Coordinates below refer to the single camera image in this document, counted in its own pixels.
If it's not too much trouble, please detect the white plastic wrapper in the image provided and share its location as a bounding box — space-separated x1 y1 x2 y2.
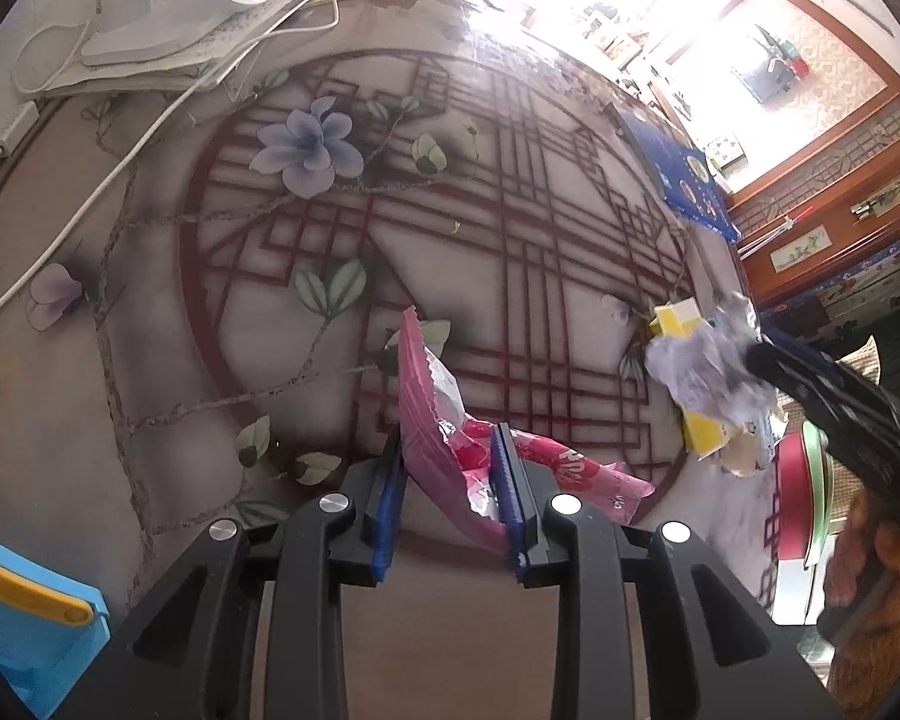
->
643 292 779 428

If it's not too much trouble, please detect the pink plastic wrapper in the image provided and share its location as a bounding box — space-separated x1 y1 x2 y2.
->
396 305 656 554

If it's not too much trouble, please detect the beige woven mat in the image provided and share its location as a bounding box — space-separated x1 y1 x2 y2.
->
844 336 884 372

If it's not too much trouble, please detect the person's right forearm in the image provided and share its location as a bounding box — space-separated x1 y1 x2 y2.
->
829 615 900 717

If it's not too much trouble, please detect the white power adapter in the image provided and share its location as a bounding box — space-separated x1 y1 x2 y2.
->
0 100 40 160

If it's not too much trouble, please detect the wooden cabinet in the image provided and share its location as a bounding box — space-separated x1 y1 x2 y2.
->
720 0 900 305

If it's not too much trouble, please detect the blue plastic container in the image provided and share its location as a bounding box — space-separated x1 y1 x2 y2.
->
0 525 111 720

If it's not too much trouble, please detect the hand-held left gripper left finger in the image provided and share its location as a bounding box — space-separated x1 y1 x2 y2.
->
109 424 410 720

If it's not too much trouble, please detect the white cable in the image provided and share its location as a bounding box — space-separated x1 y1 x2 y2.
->
0 0 346 331

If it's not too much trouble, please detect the red bin with green rim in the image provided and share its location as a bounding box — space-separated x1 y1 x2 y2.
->
771 420 842 565

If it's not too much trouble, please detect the floral printed tablecloth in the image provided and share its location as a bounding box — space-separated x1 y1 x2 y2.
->
0 0 800 720

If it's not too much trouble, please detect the blue printed box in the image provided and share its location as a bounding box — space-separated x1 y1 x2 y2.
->
613 105 743 245

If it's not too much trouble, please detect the yellow white carton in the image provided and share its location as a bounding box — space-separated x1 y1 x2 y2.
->
649 300 781 477

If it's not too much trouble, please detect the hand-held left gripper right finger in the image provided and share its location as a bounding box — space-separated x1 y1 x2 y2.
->
491 421 845 720

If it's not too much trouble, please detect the person's right hand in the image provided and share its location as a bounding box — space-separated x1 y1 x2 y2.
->
823 493 900 616

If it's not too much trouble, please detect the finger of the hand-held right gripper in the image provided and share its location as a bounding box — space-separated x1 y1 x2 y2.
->
746 330 856 428

